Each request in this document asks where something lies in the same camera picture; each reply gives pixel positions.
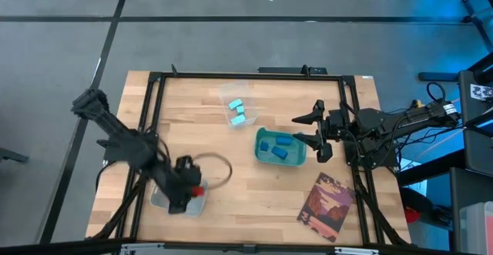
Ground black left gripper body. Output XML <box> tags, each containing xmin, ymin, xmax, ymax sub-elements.
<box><xmin>161</xmin><ymin>155</ymin><xmax>202</xmax><ymax>214</ymax></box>

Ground grey plastic tray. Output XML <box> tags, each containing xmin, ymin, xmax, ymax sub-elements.
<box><xmin>149</xmin><ymin>180</ymin><xmax>210</xmax><ymax>218</ymax></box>

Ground teal plastic tray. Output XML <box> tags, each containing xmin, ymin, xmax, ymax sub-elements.
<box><xmin>253</xmin><ymin>126</ymin><xmax>308</xmax><ymax>169</ymax></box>

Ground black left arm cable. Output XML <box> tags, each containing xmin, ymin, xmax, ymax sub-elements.
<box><xmin>191</xmin><ymin>152</ymin><xmax>233</xmax><ymax>190</ymax></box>

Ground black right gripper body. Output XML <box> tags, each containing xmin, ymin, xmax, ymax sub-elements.
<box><xmin>316</xmin><ymin>99</ymin><xmax>354</xmax><ymax>164</ymax></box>

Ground black aluminium table frame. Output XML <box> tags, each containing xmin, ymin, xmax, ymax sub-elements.
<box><xmin>86</xmin><ymin>64</ymin><xmax>413</xmax><ymax>255</ymax></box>

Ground red round object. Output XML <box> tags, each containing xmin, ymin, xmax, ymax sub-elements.
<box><xmin>404</xmin><ymin>207</ymin><xmax>421</xmax><ymax>224</ymax></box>

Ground landscape picture card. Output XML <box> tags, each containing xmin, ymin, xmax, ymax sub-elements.
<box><xmin>296</xmin><ymin>172</ymin><xmax>357</xmax><ymax>243</ymax></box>

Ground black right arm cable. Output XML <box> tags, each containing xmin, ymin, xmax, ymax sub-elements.
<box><xmin>426</xmin><ymin>81</ymin><xmax>447</xmax><ymax>102</ymax></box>

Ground clear plastic container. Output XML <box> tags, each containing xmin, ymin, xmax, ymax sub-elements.
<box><xmin>219</xmin><ymin>81</ymin><xmax>260</xmax><ymax>129</ymax></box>

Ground black stand foot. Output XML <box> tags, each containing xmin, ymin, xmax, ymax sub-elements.
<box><xmin>0</xmin><ymin>146</ymin><xmax>30</xmax><ymax>164</ymax></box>

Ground clear storage bin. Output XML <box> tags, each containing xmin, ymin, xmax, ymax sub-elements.
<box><xmin>459</xmin><ymin>200</ymin><xmax>493</xmax><ymax>254</ymax></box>

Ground silver metal bracket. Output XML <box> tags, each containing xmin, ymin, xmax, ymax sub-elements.
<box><xmin>334</xmin><ymin>246</ymin><xmax>381</xmax><ymax>255</ymax></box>
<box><xmin>119</xmin><ymin>242</ymin><xmax>166</xmax><ymax>255</ymax></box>

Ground black cabinet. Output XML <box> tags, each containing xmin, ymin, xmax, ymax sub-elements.
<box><xmin>448</xmin><ymin>166</ymin><xmax>493</xmax><ymax>254</ymax></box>
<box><xmin>458</xmin><ymin>69</ymin><xmax>493</xmax><ymax>177</ymax></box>

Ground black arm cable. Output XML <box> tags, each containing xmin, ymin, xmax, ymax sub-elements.
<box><xmin>426</xmin><ymin>81</ymin><xmax>447</xmax><ymax>102</ymax></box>
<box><xmin>191</xmin><ymin>152</ymin><xmax>233</xmax><ymax>190</ymax></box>

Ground white fiducial tag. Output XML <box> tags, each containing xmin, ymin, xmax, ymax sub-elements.
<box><xmin>469</xmin><ymin>83</ymin><xmax>493</xmax><ymax>102</ymax></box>

